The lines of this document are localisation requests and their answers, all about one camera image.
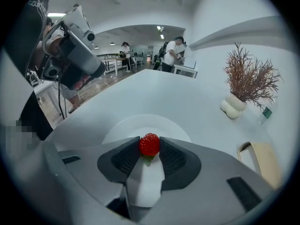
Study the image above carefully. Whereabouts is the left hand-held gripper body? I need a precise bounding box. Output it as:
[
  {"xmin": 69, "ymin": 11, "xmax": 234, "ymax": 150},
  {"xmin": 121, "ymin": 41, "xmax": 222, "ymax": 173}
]
[{"xmin": 37, "ymin": 5, "xmax": 96, "ymax": 82}]

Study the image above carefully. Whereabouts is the tan book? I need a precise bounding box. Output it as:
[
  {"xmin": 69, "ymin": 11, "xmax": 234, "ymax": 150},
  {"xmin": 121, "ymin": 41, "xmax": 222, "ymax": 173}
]
[{"xmin": 236, "ymin": 141, "xmax": 283, "ymax": 189}]

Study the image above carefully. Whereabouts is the person's black t-shirt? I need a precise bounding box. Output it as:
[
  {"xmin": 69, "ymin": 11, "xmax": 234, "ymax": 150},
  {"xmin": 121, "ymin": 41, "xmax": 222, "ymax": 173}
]
[{"xmin": 4, "ymin": 0, "xmax": 51, "ymax": 79}]

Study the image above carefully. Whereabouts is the white cabinet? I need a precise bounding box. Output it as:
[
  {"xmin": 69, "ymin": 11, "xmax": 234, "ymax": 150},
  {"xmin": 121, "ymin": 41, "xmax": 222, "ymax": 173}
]
[{"xmin": 173, "ymin": 60, "xmax": 199, "ymax": 79}]

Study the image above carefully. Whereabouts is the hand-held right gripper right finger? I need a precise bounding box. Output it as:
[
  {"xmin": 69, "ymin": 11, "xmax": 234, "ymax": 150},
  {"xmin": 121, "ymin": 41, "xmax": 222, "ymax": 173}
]
[{"xmin": 145, "ymin": 136, "xmax": 275, "ymax": 222}]

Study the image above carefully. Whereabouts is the dried reddish plant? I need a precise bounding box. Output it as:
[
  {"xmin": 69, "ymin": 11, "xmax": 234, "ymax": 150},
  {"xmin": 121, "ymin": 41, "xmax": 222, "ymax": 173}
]
[{"xmin": 222, "ymin": 42, "xmax": 284, "ymax": 110}]

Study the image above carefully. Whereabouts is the white side table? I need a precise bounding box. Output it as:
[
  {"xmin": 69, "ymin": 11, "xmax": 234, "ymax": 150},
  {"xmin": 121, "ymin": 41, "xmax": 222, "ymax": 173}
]
[{"xmin": 34, "ymin": 81, "xmax": 62, "ymax": 117}]

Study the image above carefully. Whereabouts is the white bubble vase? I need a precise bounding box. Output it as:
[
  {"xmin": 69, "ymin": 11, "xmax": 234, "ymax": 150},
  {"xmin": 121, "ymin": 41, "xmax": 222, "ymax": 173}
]
[{"xmin": 219, "ymin": 94, "xmax": 248, "ymax": 120}]

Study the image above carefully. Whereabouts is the spare grey hand-held gripper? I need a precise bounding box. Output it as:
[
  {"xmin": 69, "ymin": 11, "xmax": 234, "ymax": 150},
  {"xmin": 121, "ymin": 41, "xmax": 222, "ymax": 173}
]
[{"xmin": 25, "ymin": 69, "xmax": 41, "ymax": 88}]

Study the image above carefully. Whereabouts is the person's left hand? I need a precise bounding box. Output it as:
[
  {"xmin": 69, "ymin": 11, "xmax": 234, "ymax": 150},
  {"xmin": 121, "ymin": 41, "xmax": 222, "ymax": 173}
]
[{"xmin": 48, "ymin": 37, "xmax": 65, "ymax": 57}]

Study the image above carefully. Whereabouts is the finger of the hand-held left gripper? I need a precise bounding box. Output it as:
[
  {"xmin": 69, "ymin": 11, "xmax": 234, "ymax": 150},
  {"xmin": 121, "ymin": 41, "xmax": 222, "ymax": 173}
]
[
  {"xmin": 61, "ymin": 64, "xmax": 94, "ymax": 90},
  {"xmin": 70, "ymin": 45, "xmax": 106, "ymax": 77}
]

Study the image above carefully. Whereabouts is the person's black trouser leg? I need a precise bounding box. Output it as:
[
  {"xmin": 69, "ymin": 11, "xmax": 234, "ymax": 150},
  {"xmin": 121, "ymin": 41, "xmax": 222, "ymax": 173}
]
[{"xmin": 20, "ymin": 90, "xmax": 53, "ymax": 141}]

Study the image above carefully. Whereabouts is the white plate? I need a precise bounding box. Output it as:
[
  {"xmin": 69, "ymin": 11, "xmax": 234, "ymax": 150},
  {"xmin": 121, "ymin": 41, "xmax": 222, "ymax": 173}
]
[{"xmin": 102, "ymin": 114, "xmax": 192, "ymax": 145}]

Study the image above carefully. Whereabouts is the black cable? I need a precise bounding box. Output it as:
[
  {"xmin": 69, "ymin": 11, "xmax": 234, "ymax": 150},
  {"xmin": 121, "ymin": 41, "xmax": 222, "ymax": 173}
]
[{"xmin": 57, "ymin": 81, "xmax": 67, "ymax": 120}]

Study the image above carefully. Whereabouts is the clear water bottle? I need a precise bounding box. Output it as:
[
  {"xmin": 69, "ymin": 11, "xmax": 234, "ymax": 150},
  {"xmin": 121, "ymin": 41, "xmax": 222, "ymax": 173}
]
[{"xmin": 257, "ymin": 99, "xmax": 278, "ymax": 126}]

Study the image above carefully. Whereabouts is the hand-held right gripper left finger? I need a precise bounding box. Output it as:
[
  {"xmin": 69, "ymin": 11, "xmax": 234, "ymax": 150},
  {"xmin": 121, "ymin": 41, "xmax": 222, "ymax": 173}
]
[{"xmin": 42, "ymin": 136, "xmax": 141, "ymax": 220}]

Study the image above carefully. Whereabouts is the red strawberry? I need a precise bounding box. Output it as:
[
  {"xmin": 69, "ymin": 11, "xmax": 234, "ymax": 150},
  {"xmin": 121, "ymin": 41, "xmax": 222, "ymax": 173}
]
[{"xmin": 139, "ymin": 133, "xmax": 161, "ymax": 166}]

